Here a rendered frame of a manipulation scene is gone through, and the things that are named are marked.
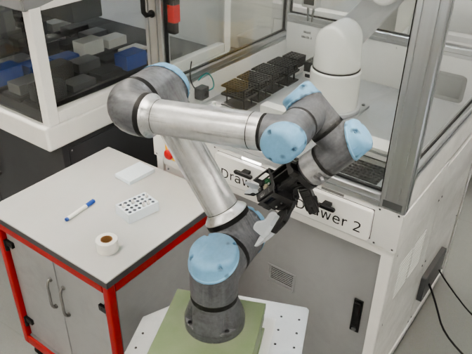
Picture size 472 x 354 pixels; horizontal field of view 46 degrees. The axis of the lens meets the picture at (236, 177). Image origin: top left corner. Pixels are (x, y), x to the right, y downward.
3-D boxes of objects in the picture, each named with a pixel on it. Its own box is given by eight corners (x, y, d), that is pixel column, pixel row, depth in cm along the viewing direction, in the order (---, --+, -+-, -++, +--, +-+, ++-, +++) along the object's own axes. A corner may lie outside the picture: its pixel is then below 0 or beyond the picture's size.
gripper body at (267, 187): (250, 180, 125) (289, 150, 119) (276, 192, 130) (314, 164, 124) (256, 207, 121) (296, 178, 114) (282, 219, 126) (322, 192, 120)
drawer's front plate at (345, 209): (366, 241, 173) (371, 213, 167) (288, 208, 188) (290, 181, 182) (369, 238, 174) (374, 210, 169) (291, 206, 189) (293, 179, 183)
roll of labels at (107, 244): (105, 239, 181) (104, 230, 179) (123, 246, 179) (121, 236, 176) (92, 252, 176) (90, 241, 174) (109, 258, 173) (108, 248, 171)
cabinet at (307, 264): (364, 416, 212) (399, 256, 170) (165, 300, 263) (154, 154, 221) (445, 281, 278) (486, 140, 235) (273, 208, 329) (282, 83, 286)
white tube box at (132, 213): (129, 224, 188) (128, 215, 186) (116, 213, 194) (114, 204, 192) (159, 210, 196) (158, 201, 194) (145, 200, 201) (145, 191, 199)
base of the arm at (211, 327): (234, 350, 131) (234, 319, 126) (175, 335, 134) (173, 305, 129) (251, 306, 143) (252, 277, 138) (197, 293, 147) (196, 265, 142)
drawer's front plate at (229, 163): (282, 206, 189) (284, 178, 183) (215, 178, 203) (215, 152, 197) (284, 204, 190) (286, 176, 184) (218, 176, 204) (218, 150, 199)
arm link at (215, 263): (180, 298, 131) (177, 253, 124) (207, 265, 142) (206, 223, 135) (224, 315, 127) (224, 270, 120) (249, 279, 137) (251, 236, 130)
